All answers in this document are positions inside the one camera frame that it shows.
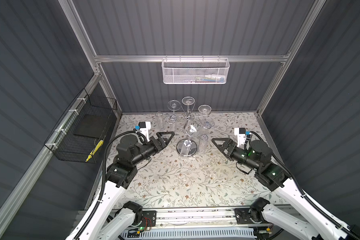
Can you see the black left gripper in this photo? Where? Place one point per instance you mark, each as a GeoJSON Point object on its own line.
{"type": "Point", "coordinates": [161, 143]}

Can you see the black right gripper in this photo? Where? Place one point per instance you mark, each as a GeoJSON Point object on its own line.
{"type": "Point", "coordinates": [229, 142]}

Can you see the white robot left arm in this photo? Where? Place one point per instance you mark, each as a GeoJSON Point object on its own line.
{"type": "Point", "coordinates": [134, 147]}

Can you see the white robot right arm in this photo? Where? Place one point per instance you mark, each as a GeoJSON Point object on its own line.
{"type": "Point", "coordinates": [318, 223]}

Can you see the chrome wine glass rack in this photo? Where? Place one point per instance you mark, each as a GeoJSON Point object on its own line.
{"type": "Point", "coordinates": [180, 114]}

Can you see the items in white basket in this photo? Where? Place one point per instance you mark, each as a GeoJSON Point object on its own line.
{"type": "Point", "coordinates": [206, 79]}

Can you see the yellow black tool in basket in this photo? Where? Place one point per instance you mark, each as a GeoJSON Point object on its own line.
{"type": "Point", "coordinates": [91, 155]}

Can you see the black pad in basket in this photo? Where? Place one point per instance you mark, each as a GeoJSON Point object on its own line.
{"type": "Point", "coordinates": [91, 126]}

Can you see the white ventilated cover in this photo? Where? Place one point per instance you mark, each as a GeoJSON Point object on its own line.
{"type": "Point", "coordinates": [192, 233]}

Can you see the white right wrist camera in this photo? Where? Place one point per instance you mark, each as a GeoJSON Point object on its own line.
{"type": "Point", "coordinates": [243, 137]}

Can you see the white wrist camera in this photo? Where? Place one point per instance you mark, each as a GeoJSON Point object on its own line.
{"type": "Point", "coordinates": [243, 137]}
{"type": "Point", "coordinates": [144, 127]}

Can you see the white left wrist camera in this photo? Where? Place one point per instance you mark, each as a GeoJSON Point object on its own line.
{"type": "Point", "coordinates": [144, 127]}

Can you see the white wire mesh basket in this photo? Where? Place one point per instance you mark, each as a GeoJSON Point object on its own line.
{"type": "Point", "coordinates": [175, 70]}

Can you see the black wire basket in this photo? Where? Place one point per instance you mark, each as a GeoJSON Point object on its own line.
{"type": "Point", "coordinates": [66, 146]}

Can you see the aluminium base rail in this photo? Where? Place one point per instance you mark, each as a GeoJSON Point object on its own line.
{"type": "Point", "coordinates": [192, 217]}

